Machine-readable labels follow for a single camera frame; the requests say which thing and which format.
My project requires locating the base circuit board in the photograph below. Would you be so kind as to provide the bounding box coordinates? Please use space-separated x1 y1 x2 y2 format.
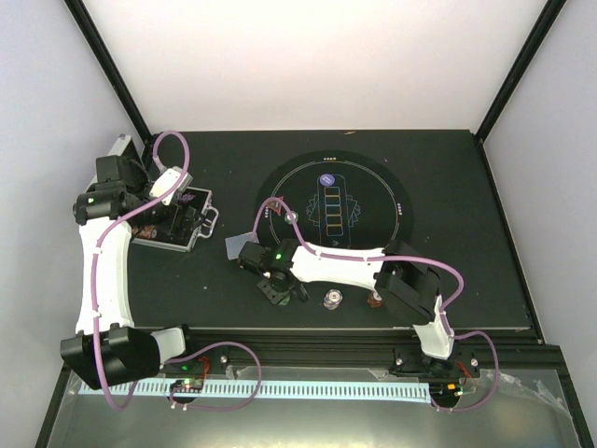
429 383 477 397
170 379 204 393

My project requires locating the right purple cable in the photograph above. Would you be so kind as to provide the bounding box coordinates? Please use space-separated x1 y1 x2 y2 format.
252 197 501 415

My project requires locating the blue playing card deck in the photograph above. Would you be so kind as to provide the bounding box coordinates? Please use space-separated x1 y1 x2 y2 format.
225 231 258 260

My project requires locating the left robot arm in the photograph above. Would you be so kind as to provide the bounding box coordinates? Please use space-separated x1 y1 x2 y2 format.
60 155 218 390

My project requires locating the round black poker mat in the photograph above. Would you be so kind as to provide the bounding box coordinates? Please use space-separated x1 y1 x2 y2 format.
256 150 414 250

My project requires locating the red triangle marker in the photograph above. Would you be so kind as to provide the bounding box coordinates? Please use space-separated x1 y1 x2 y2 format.
268 196 285 216

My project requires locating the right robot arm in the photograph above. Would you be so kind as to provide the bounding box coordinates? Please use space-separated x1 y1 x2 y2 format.
237 239 458 378

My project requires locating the left base circuit board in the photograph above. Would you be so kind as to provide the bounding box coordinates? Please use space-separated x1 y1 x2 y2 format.
170 379 204 393

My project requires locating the black aluminium rail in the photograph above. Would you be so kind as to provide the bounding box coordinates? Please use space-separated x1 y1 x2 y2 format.
188 328 421 368

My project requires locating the green poker chip stack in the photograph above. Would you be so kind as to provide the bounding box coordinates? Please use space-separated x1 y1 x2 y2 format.
278 294 291 306

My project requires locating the blue white poker chip stack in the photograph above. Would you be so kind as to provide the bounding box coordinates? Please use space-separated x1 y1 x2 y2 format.
323 289 343 311

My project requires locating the purple round button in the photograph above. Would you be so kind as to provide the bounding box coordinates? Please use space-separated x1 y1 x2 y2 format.
319 174 336 188

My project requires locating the aluminium poker chip case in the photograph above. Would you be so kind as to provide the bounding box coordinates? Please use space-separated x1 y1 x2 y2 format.
95 133 220 254

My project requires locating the white slotted cable duct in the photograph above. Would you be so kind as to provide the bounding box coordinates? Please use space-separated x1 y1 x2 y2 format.
78 376 431 402

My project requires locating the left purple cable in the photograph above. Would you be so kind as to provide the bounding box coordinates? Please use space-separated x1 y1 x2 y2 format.
90 130 261 413

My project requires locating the red brown poker chip stack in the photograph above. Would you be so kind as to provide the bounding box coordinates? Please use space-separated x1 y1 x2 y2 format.
368 291 383 308

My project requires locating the purple cable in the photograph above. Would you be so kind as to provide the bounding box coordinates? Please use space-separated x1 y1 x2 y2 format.
252 197 501 415
90 130 261 413

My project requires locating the right base circuit board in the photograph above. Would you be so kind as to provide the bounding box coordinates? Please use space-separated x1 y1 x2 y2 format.
429 383 477 397

